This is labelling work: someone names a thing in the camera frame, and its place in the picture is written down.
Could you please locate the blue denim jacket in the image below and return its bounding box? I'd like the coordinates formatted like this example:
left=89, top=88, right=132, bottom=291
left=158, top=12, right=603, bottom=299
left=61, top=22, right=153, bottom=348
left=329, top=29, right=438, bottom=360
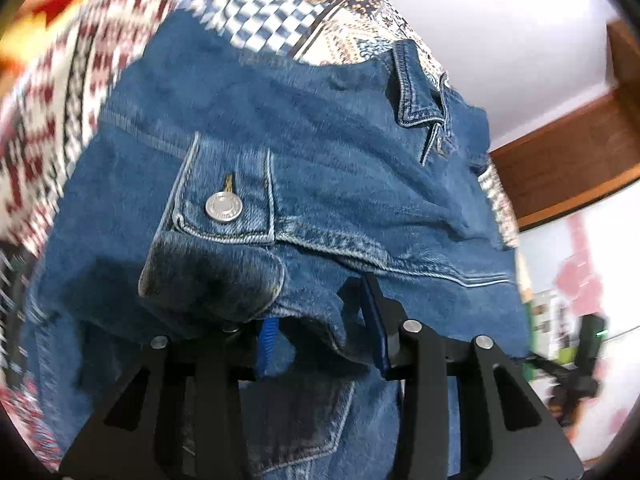
left=26, top=11, right=528, bottom=479

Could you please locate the colourful patchwork bedspread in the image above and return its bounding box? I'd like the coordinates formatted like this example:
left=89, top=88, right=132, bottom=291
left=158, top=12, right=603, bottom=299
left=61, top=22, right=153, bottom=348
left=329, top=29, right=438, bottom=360
left=0, top=0, right=522, bottom=470

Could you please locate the brown wooden door frame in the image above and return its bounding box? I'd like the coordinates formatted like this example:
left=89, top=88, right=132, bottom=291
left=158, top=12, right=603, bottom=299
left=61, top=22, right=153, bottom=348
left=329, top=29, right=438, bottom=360
left=492, top=20, right=639, bottom=231

